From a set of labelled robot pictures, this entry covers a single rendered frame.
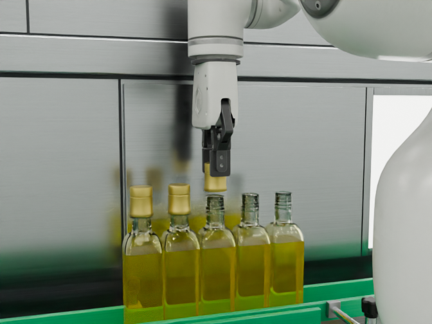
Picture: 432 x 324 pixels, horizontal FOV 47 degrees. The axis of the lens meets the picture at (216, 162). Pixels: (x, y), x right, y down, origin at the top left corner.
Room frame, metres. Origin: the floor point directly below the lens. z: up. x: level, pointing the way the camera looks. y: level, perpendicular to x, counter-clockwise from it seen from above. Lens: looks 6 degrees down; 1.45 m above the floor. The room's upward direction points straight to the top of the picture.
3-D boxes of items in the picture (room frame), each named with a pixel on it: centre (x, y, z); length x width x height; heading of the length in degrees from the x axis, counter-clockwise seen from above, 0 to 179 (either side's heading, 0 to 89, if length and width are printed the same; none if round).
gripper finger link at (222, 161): (0.74, -0.01, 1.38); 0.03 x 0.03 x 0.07; 17
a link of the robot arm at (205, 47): (0.77, 0.00, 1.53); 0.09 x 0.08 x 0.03; 17
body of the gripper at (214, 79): (0.77, 0.00, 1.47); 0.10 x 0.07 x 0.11; 17
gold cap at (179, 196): (0.75, 0.06, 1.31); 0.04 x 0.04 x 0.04
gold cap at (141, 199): (0.73, 0.11, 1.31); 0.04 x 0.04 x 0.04
